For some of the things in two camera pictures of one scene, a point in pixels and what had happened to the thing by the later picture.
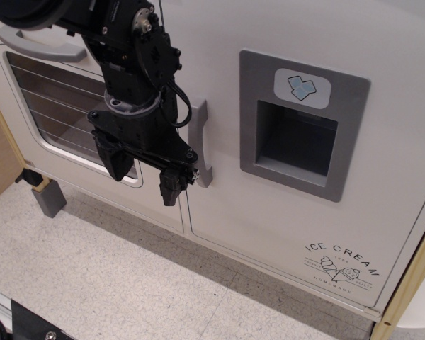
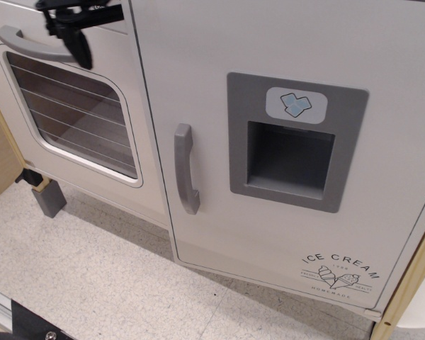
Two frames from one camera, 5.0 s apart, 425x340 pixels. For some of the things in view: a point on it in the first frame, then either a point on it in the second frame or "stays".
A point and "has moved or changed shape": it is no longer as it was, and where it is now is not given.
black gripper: x=149 y=132 → x=66 y=18
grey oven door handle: x=61 y=52 stays
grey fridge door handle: x=197 y=118 has moved or changed shape
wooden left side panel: x=5 y=161 stays
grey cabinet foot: x=50 y=198 stays
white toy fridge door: x=348 y=248 has moved or changed shape
